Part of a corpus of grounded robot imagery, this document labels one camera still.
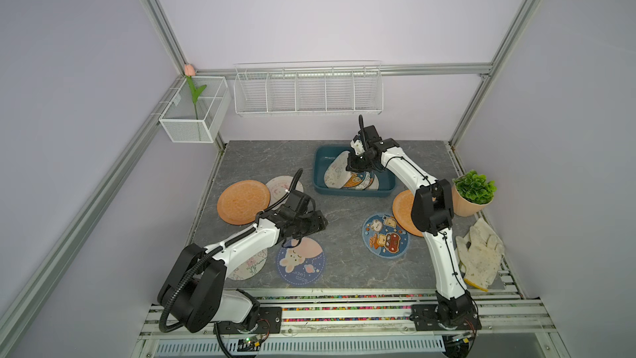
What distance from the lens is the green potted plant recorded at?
881mm

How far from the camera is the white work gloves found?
31.9 inches

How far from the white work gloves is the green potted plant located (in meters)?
0.10
